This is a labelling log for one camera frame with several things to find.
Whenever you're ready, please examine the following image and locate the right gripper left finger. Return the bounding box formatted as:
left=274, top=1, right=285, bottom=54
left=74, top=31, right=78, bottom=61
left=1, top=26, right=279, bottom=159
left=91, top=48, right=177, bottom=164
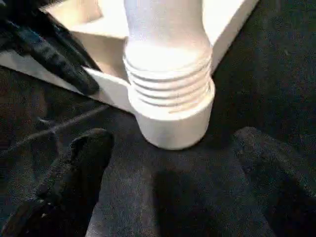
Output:
left=0, top=128, right=116, bottom=237

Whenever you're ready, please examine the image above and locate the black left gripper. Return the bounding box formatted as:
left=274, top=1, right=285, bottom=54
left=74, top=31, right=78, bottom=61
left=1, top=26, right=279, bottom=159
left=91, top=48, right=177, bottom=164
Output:
left=0, top=0, right=103, bottom=97

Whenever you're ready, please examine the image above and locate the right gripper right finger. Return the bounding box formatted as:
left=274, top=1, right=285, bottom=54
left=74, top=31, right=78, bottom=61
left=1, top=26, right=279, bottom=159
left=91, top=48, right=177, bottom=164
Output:
left=232, top=126, right=316, bottom=237

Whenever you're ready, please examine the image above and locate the white plastic table top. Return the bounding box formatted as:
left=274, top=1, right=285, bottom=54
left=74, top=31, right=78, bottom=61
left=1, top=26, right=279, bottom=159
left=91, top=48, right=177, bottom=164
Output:
left=0, top=0, right=260, bottom=151

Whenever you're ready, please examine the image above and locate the white plastic table leg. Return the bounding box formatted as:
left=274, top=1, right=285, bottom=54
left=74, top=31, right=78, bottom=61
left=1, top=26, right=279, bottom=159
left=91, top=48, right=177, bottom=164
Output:
left=122, top=0, right=214, bottom=115

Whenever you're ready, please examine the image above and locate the black work mat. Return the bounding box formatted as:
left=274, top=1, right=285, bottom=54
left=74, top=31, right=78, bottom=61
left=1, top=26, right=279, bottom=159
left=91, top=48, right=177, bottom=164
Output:
left=0, top=0, right=316, bottom=237

